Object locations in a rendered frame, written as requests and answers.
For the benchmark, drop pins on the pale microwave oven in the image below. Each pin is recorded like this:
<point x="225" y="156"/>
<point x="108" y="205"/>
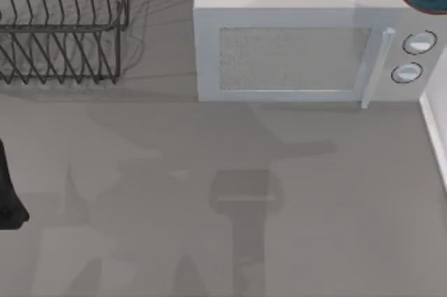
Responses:
<point x="279" y="14"/>

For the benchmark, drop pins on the white microwave knob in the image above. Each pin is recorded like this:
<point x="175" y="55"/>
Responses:
<point x="419" y="42"/>
<point x="406" y="72"/>

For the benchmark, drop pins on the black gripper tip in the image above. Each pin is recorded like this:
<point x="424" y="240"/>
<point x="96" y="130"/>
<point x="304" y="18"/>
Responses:
<point x="8" y="202"/>

